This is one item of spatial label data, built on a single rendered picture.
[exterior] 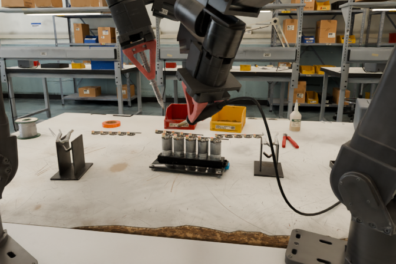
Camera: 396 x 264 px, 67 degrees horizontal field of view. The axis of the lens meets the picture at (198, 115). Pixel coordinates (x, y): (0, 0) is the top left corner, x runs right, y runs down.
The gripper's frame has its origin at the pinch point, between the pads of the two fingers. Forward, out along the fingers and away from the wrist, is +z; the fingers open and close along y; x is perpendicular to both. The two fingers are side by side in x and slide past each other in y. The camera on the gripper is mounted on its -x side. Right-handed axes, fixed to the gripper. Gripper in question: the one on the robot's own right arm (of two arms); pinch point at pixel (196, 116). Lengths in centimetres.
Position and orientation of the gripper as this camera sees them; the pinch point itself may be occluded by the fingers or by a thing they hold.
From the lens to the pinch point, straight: 57.0
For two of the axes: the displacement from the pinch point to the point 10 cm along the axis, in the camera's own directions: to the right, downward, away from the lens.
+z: -2.5, 7.5, 6.2
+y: -8.6, 1.2, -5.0
